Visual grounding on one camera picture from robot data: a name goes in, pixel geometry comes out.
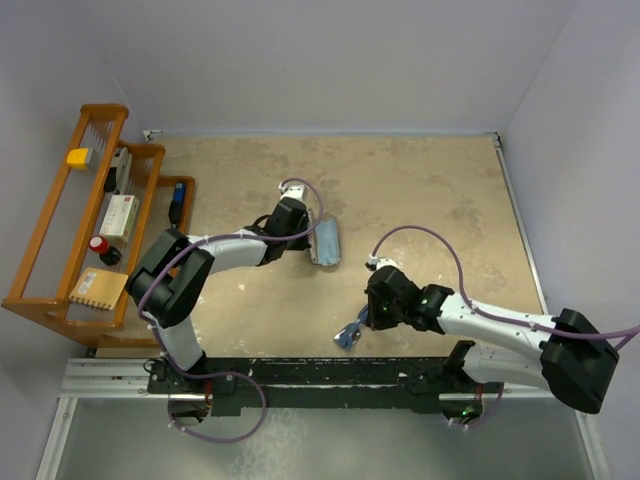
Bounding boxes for blue cleaning cloth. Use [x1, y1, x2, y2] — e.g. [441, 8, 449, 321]
[315, 214, 341, 267]

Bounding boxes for white printed glasses case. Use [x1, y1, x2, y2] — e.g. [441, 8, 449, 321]
[308, 210, 342, 267]

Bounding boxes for blue sunglasses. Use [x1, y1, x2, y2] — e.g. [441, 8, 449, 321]
[334, 305, 369, 351]

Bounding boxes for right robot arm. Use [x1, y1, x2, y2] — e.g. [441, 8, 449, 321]
[365, 263, 619, 414]

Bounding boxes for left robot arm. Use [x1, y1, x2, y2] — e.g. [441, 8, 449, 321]
[125, 197, 311, 392]

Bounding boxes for blue black utility knife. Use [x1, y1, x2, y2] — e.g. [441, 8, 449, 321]
[168, 182, 187, 228]

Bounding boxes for white red box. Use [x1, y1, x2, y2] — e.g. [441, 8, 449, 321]
[99, 195, 139, 242]

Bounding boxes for grey black stapler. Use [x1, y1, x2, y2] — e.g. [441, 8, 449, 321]
[103, 147, 132, 195]

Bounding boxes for wooden tiered shelf rack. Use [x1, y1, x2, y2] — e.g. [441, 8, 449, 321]
[2, 103, 196, 348]

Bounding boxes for yellow grey eraser block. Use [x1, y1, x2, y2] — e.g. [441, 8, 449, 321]
[66, 147, 99, 170]

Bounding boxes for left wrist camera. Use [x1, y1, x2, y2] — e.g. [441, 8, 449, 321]
[279, 183, 308, 204]

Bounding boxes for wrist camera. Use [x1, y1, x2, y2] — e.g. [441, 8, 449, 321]
[365, 254, 398, 272]
[279, 183, 308, 204]

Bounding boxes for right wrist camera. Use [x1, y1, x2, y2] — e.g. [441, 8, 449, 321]
[365, 254, 398, 272]

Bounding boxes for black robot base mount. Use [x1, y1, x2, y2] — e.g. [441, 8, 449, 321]
[144, 357, 499, 417]

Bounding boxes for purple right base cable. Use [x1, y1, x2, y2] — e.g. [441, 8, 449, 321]
[447, 382, 506, 434]

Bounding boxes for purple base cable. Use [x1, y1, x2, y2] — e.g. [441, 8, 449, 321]
[166, 373, 269, 444]
[447, 382, 506, 434]

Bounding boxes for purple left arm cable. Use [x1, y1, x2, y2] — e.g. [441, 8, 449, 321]
[135, 178, 326, 386]

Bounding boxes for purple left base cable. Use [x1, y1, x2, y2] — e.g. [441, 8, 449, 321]
[166, 373, 269, 444]

